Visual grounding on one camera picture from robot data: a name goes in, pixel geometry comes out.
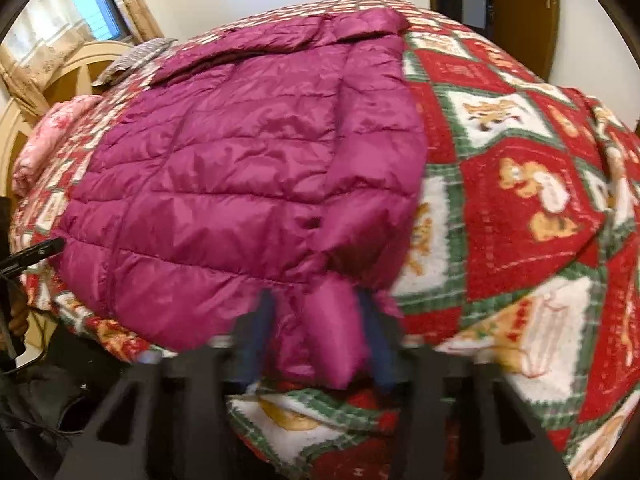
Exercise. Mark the dark clothes beside bed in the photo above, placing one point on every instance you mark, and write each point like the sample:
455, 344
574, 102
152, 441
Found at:
55, 395

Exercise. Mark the narrow beige patterned curtain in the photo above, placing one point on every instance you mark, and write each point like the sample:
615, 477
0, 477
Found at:
135, 0

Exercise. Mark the wide beige patterned curtain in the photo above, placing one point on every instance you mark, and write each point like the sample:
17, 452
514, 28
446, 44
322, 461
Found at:
40, 45

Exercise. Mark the striped grey pillow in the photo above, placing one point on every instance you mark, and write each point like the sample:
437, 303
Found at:
132, 57

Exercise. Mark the bed with red patterned bedspread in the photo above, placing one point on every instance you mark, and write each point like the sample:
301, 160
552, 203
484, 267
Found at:
520, 200

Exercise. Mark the wooden bed headboard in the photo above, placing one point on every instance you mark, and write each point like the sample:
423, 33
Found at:
65, 75

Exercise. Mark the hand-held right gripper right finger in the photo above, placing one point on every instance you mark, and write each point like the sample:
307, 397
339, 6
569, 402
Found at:
372, 332

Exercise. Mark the window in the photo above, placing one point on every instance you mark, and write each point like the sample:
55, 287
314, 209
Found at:
95, 0

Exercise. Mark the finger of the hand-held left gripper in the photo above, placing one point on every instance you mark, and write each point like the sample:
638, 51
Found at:
35, 256

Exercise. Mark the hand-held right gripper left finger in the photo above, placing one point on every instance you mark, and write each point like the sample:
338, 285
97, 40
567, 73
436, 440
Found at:
260, 325

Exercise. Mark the brown wooden door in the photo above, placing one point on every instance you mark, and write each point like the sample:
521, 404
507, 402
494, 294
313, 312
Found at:
520, 25

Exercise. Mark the folded pink floral quilt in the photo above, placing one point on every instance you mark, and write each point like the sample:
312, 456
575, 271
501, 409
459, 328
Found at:
47, 130

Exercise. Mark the magenta puffer jacket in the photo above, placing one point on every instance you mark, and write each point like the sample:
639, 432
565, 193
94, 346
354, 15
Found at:
240, 170

